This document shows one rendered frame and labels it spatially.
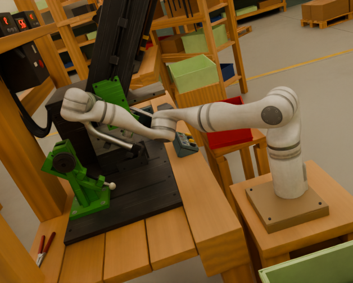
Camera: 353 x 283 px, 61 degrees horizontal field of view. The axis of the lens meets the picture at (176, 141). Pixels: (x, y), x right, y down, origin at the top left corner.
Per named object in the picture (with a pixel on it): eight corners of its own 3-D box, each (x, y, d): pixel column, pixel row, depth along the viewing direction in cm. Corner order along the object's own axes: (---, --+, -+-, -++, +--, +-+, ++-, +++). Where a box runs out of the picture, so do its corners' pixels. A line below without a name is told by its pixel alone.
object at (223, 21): (228, 33, 833) (225, 17, 813) (252, 31, 773) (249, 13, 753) (198, 48, 774) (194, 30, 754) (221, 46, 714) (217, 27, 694)
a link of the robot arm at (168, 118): (164, 117, 116) (220, 108, 100) (161, 140, 114) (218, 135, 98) (148, 109, 110) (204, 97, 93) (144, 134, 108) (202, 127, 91)
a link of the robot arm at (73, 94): (76, 85, 105) (70, 109, 106) (64, 85, 90) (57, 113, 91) (96, 91, 106) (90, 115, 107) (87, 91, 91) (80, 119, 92)
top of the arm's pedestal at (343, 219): (312, 168, 112) (311, 159, 110) (374, 226, 83) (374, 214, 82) (230, 194, 112) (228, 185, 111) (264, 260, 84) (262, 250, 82)
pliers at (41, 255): (43, 237, 110) (41, 234, 109) (56, 233, 110) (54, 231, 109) (30, 272, 95) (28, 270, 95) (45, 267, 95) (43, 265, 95)
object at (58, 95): (113, 133, 174) (90, 77, 159) (112, 157, 147) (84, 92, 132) (83, 143, 173) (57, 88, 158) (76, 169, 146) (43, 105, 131)
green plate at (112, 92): (135, 120, 139) (119, 76, 135) (134, 122, 131) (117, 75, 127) (111, 128, 139) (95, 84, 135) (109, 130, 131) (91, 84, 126)
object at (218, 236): (172, 108, 226) (167, 90, 219) (251, 263, 91) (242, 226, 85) (155, 114, 225) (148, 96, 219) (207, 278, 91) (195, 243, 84)
